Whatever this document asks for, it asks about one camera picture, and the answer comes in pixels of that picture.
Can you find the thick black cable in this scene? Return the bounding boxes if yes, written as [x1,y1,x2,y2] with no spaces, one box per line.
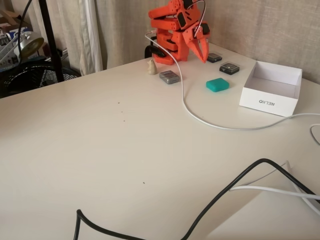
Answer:
[73,158,320,240]

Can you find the long white cable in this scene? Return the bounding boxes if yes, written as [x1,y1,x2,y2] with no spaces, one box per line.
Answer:
[144,29,320,146]

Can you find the green cube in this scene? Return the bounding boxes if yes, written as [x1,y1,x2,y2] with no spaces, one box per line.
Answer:
[205,77,230,93]

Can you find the grey plastic case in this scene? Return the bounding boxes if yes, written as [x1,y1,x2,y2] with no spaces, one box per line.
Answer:
[159,70,182,86]

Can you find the white cardboard box bin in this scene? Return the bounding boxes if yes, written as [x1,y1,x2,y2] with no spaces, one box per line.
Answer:
[238,60,303,118]

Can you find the white sheer curtain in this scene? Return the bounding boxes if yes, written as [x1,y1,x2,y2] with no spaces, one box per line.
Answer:
[78,0,104,76]

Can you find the thin black lamp cable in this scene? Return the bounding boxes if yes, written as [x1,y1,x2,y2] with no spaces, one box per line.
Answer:
[16,0,34,60]

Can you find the black floor fan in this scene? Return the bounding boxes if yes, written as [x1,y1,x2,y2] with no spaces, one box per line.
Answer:
[0,59,82,99]

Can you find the black stand pole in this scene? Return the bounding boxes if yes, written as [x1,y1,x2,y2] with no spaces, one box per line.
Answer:
[38,0,65,83]

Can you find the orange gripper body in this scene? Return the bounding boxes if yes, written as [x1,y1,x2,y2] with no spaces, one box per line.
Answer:
[181,21,212,45]

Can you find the beige small figurine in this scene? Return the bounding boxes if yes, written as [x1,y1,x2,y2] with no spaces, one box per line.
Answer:
[146,59,158,76]

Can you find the robot gripper wire loop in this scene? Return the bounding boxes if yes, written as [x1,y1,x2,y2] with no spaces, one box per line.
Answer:
[191,0,208,38]

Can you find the black box with clear lid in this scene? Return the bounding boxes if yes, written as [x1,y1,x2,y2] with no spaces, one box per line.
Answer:
[206,52,223,64]
[219,61,241,75]

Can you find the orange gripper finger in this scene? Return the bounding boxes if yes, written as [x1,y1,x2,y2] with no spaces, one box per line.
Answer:
[199,37,210,62]
[187,39,207,64]

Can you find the silver desk lamp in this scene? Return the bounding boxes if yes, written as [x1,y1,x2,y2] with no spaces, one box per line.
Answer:
[0,31,45,62]

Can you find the short white cable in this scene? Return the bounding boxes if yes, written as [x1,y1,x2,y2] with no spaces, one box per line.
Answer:
[228,185,320,213]

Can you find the black table clamp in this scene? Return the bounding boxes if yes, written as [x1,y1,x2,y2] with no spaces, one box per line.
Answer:
[144,45,168,60]

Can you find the beige curtain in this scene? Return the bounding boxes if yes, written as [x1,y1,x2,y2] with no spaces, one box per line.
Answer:
[32,0,320,85]

